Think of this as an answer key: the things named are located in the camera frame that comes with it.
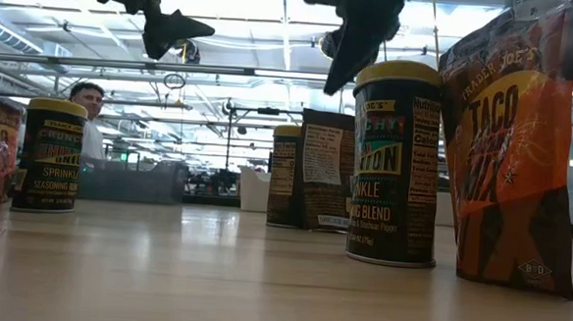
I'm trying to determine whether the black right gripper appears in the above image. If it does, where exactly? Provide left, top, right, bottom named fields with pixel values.
left=298, top=0, right=417, bottom=100

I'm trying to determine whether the yellow-lid seasoning can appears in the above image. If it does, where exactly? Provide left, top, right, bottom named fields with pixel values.
left=10, top=95, right=89, bottom=216
left=343, top=57, right=447, bottom=271
left=265, top=124, right=309, bottom=230

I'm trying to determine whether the grey overhead metal beam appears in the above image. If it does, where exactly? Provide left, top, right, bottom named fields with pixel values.
left=0, top=52, right=357, bottom=84

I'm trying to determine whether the person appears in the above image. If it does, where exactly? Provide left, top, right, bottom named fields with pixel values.
left=65, top=80, right=111, bottom=162

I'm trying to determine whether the grey translucent plastic bin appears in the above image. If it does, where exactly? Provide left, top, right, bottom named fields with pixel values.
left=76, top=154, right=189, bottom=206

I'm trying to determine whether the black ceiling cable reel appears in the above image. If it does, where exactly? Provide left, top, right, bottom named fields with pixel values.
left=173, top=36, right=203, bottom=67
left=318, top=29, right=346, bottom=61

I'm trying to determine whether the yellow hanging cable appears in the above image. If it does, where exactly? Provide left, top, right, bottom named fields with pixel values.
left=427, top=0, right=444, bottom=70

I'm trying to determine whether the black background rig frame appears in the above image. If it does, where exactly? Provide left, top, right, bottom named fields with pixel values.
left=224, top=105, right=282, bottom=174

